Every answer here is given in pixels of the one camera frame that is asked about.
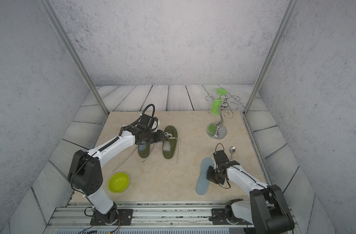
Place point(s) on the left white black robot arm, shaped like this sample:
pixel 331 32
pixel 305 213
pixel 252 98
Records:
pixel 85 174

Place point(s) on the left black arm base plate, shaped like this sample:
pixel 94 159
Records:
pixel 122 217

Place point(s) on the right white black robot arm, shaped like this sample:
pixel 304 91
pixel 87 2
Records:
pixel 267 209

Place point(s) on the lime green bowl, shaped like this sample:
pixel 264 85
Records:
pixel 118 182

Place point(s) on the green plastic wine glass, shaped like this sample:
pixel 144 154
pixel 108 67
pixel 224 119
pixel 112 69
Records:
pixel 216 102

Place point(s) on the olive green shoe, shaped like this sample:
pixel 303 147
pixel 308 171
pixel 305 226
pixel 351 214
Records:
pixel 144 151
pixel 171 144

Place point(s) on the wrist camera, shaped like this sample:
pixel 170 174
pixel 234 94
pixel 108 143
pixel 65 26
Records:
pixel 220 158
pixel 155 124

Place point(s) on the right aluminium frame post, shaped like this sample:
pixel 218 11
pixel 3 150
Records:
pixel 272 52

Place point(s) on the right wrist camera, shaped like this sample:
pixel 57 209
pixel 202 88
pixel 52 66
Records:
pixel 220 158

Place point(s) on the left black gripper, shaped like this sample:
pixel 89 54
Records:
pixel 160 137

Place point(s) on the aluminium front rail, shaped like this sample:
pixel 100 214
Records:
pixel 148 217

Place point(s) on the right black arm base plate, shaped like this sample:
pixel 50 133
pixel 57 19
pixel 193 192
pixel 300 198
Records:
pixel 220 216

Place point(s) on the silver metal spoon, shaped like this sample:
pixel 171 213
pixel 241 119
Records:
pixel 232 151

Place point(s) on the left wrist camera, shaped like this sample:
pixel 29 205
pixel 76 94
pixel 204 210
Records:
pixel 155 124

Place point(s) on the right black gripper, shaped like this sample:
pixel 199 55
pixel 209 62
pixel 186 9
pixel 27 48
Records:
pixel 208 175

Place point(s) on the grey blue insole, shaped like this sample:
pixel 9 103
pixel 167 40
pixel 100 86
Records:
pixel 202 182

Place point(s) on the silver metal cup stand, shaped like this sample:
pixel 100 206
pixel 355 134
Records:
pixel 231 103

